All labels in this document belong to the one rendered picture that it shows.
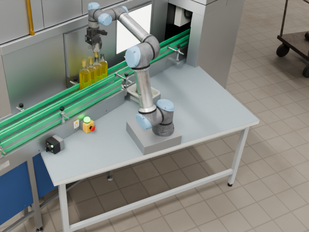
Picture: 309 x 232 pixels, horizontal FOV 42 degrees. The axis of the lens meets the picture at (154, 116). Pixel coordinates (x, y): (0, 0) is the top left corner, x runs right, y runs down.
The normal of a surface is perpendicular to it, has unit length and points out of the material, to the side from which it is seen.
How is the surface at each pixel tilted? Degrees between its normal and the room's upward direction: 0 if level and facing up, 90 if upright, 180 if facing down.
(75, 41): 90
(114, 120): 0
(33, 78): 90
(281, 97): 0
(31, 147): 90
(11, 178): 90
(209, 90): 0
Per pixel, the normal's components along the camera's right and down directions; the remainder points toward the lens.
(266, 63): 0.07, -0.79
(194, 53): -0.64, 0.43
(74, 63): 0.76, 0.44
